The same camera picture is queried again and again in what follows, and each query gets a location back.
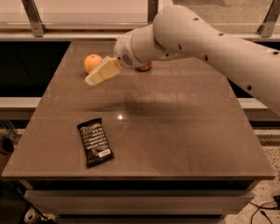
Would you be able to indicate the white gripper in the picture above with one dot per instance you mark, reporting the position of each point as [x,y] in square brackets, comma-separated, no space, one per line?
[122,52]

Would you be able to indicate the orange fruit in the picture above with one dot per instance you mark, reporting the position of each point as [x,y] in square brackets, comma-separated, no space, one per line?
[91,61]

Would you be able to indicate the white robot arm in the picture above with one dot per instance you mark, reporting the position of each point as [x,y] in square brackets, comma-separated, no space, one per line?
[177,32]

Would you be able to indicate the red cola can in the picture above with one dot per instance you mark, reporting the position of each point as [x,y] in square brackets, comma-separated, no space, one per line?
[144,68]

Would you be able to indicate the black snack bar wrapper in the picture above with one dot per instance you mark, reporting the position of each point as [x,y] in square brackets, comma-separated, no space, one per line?
[94,141]

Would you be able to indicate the glass railing panel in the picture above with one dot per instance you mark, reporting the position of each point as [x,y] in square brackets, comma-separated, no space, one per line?
[228,16]

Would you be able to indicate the dark round stool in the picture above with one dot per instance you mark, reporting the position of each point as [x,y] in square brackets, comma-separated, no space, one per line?
[6,149]

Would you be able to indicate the white tape roll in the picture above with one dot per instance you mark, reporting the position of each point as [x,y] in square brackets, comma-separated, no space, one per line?
[32,217]

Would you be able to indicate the middle metal railing bracket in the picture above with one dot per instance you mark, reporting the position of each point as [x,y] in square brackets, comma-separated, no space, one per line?
[152,9]

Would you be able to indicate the metal railing bracket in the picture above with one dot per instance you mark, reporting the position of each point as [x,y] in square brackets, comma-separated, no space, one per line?
[152,9]
[269,22]
[37,27]

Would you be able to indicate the left metal railing bracket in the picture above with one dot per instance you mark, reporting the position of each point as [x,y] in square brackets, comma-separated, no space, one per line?
[37,27]

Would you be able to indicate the right metal railing bracket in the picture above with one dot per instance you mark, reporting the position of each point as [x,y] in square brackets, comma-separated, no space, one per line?
[269,22]

